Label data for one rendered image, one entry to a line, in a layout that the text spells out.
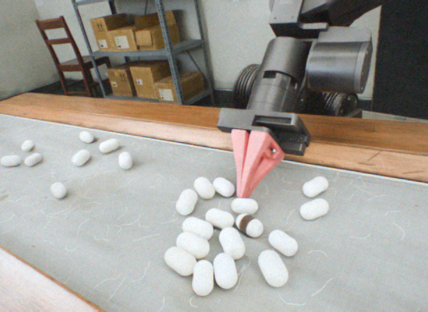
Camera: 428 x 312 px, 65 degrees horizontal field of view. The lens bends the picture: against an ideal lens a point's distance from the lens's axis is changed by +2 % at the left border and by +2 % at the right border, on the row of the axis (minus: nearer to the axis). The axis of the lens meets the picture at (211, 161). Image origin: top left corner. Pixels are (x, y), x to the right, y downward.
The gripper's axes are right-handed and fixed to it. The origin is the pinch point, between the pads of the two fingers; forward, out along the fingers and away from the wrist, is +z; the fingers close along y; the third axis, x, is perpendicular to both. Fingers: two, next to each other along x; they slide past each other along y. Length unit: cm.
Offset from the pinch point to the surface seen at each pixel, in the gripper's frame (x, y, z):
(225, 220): -3.4, 0.8, 4.0
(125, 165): 0.6, -21.6, 0.2
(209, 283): -8.1, 3.9, 9.8
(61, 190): -5.5, -25.0, 6.8
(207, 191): -0.9, -4.4, 1.1
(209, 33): 150, -155, -150
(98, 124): 8.3, -43.0, -8.4
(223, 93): 188, -149, -115
